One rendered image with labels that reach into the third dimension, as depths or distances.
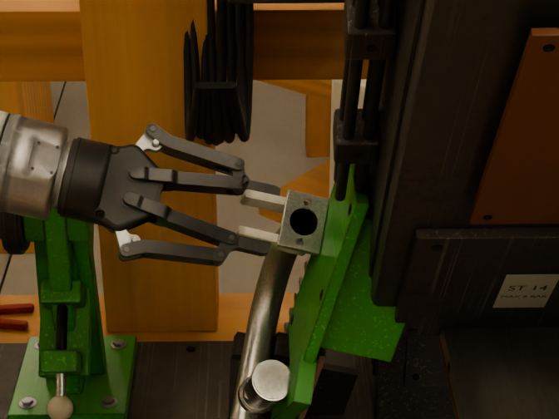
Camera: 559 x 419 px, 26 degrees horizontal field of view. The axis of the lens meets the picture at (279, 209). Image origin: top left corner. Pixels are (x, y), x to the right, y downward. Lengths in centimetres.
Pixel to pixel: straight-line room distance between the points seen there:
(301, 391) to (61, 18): 58
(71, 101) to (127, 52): 302
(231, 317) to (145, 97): 34
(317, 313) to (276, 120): 311
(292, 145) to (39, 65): 257
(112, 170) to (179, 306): 42
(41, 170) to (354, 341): 32
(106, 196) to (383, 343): 29
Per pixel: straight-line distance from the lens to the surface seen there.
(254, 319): 123
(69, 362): 132
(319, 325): 108
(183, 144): 114
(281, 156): 392
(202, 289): 150
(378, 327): 110
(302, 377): 109
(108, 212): 111
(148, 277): 150
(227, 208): 362
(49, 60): 148
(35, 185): 109
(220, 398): 140
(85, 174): 110
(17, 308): 160
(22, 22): 146
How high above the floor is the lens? 176
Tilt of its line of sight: 29 degrees down
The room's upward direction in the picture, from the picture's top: straight up
